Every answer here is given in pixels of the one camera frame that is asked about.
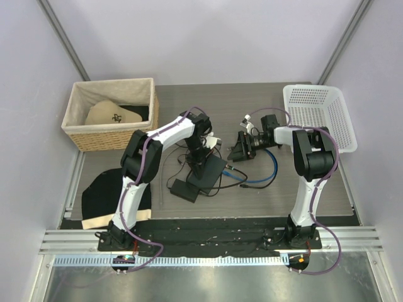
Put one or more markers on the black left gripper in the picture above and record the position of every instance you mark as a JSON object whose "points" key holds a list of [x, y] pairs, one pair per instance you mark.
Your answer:
{"points": [[198, 165]]}

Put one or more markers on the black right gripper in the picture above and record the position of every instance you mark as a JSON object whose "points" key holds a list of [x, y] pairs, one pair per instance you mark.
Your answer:
{"points": [[242, 146]]}

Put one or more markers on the black network switch box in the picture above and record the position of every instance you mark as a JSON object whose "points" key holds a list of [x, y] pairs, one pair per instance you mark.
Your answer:
{"points": [[211, 173]]}

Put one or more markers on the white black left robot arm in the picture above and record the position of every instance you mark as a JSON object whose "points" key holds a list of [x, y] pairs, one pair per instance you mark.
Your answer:
{"points": [[140, 164]]}

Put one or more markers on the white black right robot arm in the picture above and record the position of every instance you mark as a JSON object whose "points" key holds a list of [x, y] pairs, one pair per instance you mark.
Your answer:
{"points": [[314, 158]]}

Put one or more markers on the black power adapter brick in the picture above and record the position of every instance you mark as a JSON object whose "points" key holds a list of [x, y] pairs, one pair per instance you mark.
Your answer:
{"points": [[184, 190]]}

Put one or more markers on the white plastic perforated basket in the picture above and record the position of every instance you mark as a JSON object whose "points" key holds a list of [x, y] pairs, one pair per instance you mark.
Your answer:
{"points": [[321, 106]]}

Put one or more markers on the black cloth on board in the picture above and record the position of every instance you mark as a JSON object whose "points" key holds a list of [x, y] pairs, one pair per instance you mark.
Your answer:
{"points": [[113, 193]]}

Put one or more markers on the wooden board with label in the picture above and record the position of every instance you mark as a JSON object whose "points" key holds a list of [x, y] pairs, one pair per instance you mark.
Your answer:
{"points": [[103, 221]]}

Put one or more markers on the wicker basket with liner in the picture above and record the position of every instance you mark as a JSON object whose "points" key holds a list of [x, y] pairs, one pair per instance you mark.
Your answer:
{"points": [[137, 95]]}

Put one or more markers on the beige cap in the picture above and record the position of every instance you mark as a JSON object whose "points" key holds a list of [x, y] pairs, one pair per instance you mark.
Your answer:
{"points": [[107, 112]]}

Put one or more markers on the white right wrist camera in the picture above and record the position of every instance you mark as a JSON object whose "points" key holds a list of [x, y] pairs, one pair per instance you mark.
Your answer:
{"points": [[245, 123]]}

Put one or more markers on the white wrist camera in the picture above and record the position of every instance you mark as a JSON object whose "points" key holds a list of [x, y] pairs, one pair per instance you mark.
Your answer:
{"points": [[245, 123], [212, 142]]}

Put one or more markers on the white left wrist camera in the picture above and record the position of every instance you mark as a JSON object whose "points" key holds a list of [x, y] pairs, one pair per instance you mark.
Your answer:
{"points": [[212, 142]]}

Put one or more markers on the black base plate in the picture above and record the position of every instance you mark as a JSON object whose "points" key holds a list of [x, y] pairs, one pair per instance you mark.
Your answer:
{"points": [[216, 237]]}

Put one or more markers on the aluminium rail frame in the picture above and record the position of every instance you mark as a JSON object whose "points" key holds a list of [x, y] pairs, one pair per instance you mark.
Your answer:
{"points": [[68, 253]]}

